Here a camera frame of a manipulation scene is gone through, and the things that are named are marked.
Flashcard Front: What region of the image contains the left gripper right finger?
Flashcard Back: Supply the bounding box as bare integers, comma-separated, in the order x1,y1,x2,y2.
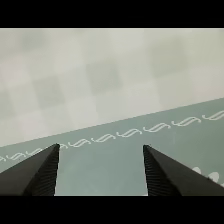
142,143,224,197

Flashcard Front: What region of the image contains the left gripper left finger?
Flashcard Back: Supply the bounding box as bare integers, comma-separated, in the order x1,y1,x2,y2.
0,143,61,197

